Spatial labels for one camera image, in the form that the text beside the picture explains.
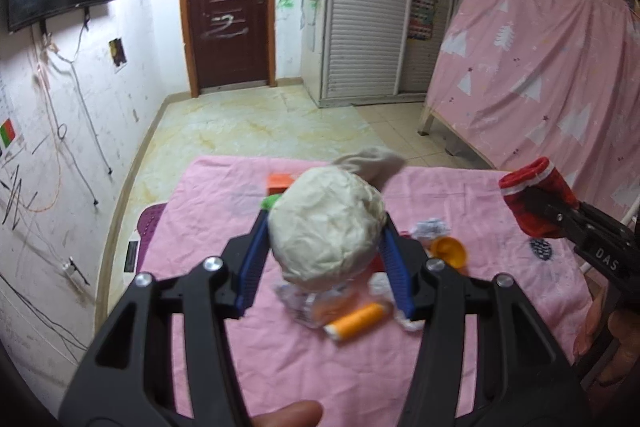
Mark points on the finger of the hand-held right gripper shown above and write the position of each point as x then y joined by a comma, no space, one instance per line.
562,212

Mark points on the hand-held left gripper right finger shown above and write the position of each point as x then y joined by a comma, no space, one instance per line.
397,269

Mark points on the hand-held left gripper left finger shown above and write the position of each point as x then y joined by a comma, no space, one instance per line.
252,259

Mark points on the red sock with white stripe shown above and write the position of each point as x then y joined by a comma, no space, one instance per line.
530,214

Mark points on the orange thread spool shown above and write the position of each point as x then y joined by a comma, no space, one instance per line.
357,322

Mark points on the white paper ball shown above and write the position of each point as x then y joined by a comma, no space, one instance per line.
325,222

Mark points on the person's right hand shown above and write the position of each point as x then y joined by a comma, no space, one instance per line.
590,324

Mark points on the person's left hand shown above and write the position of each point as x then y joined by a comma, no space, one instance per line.
285,416

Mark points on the crumpled silver wrapper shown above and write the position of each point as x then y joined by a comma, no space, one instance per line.
430,228

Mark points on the small green plastic piece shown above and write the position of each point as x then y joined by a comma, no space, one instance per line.
270,202

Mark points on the pink table cloth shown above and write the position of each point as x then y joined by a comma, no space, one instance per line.
210,207

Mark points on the clear plastic wrapper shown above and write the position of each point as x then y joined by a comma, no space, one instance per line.
305,307

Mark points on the small orange box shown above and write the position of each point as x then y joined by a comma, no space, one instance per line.
279,182

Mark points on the beige grey sock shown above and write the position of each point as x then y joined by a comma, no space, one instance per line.
372,162

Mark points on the pink tree print curtain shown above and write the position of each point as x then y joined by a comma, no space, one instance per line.
540,72

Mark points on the white slatted wardrobe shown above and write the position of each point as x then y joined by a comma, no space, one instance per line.
370,7

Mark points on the red green flag sticker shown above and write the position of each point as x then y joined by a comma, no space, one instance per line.
7,132

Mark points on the white wall socket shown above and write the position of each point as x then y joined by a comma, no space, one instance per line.
72,269

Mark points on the open wall socket box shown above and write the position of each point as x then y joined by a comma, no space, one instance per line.
117,52

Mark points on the colourful grid wall poster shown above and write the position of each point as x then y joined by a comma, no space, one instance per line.
423,4

